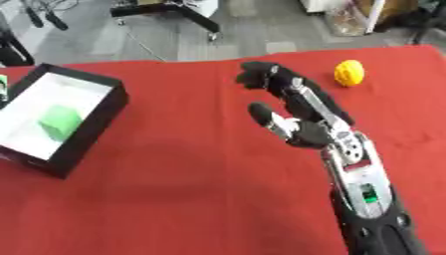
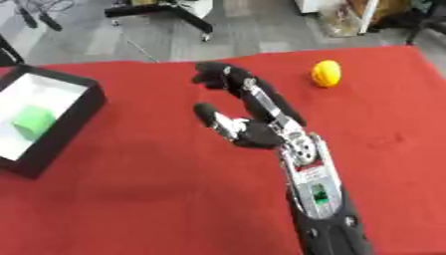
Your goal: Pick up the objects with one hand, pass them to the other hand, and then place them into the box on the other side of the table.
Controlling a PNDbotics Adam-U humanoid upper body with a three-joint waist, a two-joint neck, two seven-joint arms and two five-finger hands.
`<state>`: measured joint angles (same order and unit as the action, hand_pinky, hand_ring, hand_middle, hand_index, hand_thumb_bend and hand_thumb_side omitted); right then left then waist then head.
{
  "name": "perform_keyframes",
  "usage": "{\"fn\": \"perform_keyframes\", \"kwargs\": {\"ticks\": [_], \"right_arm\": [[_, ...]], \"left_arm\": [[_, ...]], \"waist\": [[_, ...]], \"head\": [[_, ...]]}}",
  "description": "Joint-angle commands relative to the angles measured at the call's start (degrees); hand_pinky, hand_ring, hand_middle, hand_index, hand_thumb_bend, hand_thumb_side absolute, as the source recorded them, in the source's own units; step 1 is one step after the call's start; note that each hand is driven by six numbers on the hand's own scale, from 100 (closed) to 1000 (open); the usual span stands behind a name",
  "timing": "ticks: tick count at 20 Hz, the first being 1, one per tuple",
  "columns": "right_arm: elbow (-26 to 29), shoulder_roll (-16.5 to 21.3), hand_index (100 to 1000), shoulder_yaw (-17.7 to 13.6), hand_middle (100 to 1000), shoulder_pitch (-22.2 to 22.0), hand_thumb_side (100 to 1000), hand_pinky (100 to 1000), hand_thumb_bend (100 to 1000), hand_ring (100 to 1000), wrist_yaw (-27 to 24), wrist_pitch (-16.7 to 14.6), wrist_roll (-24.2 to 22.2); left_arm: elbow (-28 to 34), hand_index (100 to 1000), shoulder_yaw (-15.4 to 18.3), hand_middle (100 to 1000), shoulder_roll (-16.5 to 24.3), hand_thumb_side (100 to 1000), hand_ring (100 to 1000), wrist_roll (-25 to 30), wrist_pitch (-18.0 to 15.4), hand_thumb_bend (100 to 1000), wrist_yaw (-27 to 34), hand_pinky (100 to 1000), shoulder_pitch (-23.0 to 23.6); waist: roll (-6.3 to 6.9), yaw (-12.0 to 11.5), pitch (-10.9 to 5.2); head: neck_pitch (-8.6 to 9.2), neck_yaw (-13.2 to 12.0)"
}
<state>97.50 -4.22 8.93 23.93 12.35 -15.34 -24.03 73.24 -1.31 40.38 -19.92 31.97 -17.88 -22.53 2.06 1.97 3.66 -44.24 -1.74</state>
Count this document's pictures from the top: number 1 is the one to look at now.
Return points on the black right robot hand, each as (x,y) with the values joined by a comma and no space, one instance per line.
(316,113)

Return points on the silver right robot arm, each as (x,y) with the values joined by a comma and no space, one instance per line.
(366,186)

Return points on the black box white inside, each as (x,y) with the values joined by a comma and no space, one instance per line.
(61,116)

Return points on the yellow ridged ball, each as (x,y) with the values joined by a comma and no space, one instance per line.
(349,73)

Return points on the clear plastic bag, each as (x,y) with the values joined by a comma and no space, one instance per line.
(347,20)

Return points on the black wheeled stand base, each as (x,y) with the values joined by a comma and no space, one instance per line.
(174,11)

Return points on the green block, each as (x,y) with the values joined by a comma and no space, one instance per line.
(59,123)

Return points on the black chair leg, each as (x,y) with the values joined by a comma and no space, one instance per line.
(13,48)

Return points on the green white object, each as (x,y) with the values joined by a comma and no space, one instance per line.
(3,87)

